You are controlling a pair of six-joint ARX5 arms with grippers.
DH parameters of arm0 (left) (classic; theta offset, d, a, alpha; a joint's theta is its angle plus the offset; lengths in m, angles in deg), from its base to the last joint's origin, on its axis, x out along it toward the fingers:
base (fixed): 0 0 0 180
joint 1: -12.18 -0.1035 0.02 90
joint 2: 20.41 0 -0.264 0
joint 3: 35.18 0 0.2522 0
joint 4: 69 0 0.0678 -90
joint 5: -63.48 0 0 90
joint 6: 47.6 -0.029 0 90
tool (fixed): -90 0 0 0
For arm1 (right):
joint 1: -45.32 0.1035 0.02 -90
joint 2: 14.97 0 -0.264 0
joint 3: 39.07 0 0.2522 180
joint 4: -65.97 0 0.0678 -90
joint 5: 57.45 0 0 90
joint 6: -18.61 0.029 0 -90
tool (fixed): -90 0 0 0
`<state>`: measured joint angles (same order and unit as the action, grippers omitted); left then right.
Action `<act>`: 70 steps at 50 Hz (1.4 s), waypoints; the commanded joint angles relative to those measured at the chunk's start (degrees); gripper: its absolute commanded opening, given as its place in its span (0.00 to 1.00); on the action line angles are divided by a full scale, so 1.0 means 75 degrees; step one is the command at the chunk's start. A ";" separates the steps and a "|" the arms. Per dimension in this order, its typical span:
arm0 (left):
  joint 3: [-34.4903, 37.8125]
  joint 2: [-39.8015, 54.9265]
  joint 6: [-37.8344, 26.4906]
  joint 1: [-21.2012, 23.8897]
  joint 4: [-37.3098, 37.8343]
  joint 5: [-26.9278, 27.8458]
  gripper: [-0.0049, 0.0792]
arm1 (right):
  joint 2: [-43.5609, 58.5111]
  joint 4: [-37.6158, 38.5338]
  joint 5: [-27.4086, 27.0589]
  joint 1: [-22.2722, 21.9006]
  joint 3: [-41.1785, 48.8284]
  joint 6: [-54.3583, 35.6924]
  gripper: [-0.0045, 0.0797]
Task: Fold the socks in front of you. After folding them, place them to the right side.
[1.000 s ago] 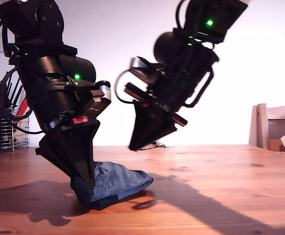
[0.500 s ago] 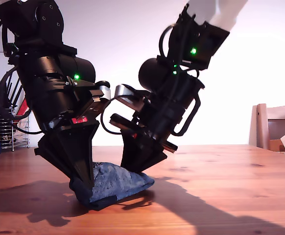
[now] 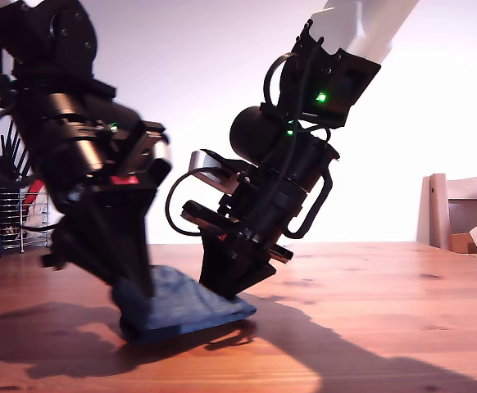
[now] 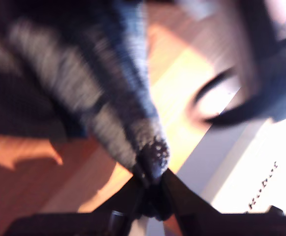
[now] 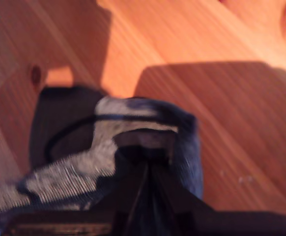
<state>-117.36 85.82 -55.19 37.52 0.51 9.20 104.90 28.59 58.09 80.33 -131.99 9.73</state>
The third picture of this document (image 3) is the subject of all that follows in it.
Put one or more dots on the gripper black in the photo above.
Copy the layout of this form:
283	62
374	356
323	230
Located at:
271	217
70	163

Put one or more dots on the grey navy argyle sock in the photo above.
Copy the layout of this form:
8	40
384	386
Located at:
132	305
189	303

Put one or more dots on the white paper packet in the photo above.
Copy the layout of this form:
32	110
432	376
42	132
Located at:
37	215

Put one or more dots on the red white packet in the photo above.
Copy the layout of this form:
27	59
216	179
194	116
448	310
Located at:
37	187

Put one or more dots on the black stick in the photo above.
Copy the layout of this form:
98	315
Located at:
13	168
8	143
21	168

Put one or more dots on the wooden chair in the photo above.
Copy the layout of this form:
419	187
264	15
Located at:
437	213

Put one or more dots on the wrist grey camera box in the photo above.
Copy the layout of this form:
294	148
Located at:
160	149
205	168

